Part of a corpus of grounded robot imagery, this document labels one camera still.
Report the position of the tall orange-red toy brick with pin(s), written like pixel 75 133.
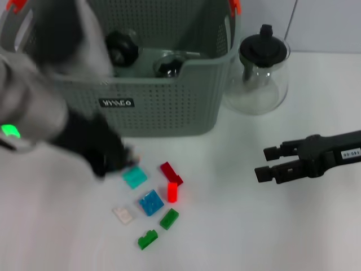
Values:
pixel 172 192

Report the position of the green stepped toy brick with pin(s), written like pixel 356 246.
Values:
pixel 146 240

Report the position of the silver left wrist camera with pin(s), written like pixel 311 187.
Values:
pixel 67 36

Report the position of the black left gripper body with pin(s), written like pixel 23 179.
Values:
pixel 90 144

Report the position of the glass teapot black lid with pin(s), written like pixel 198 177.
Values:
pixel 262 48

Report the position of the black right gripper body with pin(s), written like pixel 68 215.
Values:
pixel 327 152

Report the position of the dark red toy brick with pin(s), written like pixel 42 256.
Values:
pixel 168 170

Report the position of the teal square toy brick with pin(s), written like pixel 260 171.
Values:
pixel 134 177

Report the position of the green flat toy brick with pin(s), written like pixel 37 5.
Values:
pixel 169 218

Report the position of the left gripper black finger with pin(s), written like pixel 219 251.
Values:
pixel 128 153
pixel 118 167

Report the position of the blue square toy brick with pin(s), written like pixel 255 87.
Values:
pixel 151 203

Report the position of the grey perforated storage bin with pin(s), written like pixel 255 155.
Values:
pixel 175 113

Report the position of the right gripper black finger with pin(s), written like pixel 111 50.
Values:
pixel 285 149
pixel 285 171

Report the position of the glass teacup black sleeve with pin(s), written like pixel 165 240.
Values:
pixel 122 49
pixel 169 69

